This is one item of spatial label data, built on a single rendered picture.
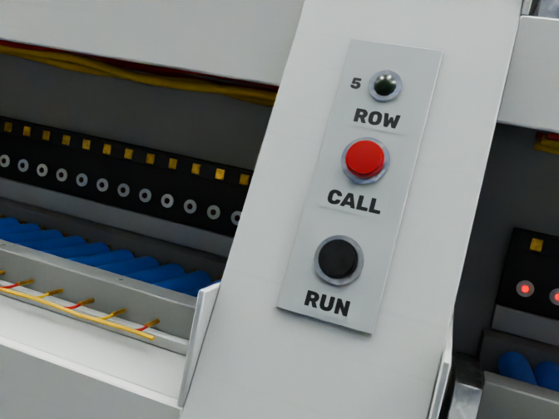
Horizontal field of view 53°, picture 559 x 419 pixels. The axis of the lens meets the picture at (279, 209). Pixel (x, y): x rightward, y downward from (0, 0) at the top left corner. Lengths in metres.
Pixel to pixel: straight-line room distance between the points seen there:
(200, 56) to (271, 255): 0.11
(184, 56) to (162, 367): 0.15
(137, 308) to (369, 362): 0.14
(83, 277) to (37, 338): 0.05
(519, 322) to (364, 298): 0.20
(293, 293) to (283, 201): 0.04
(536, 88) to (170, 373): 0.20
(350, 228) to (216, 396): 0.09
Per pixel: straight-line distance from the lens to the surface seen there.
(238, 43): 0.29
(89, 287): 0.33
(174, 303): 0.30
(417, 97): 0.25
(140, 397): 0.26
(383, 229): 0.23
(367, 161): 0.23
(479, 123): 0.25
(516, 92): 0.26
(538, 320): 0.41
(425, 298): 0.23
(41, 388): 0.29
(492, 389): 0.30
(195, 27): 0.30
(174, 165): 0.45
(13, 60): 0.63
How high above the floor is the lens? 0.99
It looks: 9 degrees up
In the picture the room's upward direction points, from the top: 16 degrees clockwise
